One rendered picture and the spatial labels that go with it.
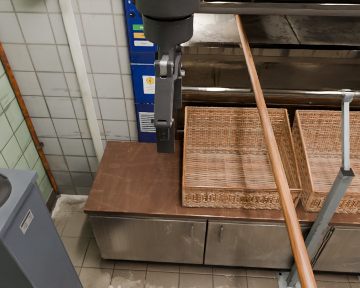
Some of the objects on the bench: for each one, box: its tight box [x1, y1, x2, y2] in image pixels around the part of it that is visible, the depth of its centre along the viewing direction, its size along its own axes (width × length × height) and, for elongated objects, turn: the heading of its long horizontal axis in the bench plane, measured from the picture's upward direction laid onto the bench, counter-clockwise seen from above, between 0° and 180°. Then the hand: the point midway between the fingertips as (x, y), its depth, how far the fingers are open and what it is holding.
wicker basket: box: [181, 106, 303, 210], centre depth 162 cm, size 49×56×28 cm
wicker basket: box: [291, 109, 360, 214], centre depth 159 cm, size 49×56×28 cm
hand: (170, 123), depth 59 cm, fingers open, 13 cm apart
